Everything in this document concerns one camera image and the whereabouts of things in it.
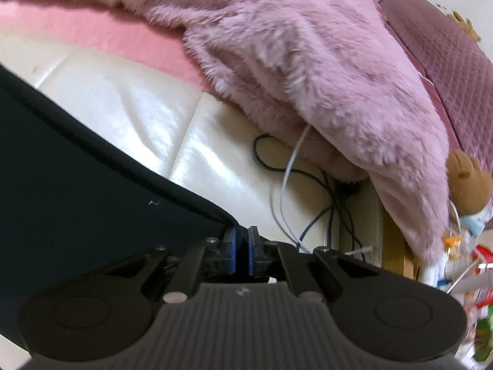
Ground colourful toy pile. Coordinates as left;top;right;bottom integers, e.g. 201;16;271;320
423;216;493;364

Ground mauve quilted headboard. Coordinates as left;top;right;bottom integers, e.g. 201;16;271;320
378;0;493;172

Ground cream leather bed bench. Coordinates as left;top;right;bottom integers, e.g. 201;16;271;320
0;31;383;258

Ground yellow plush toy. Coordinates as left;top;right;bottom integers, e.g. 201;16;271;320
446;9;483;42

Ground yellow wooden bed frame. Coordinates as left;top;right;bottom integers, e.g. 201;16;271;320
379;198;421;280

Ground brown teddy bear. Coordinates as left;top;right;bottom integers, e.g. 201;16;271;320
446;148;493;236

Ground pink bed sheet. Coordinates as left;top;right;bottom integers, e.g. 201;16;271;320
0;0;217;96

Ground black pants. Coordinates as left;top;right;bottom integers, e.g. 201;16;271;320
0;64;236;349

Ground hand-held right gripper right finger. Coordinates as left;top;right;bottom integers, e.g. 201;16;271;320
248;226;382;303

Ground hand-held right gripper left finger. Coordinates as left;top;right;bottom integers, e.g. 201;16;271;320
101;226;238;306

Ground pink fluffy blanket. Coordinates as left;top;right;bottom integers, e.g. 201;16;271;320
0;0;462;275

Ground black cable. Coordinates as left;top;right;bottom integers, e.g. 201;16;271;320
252;133;363;256

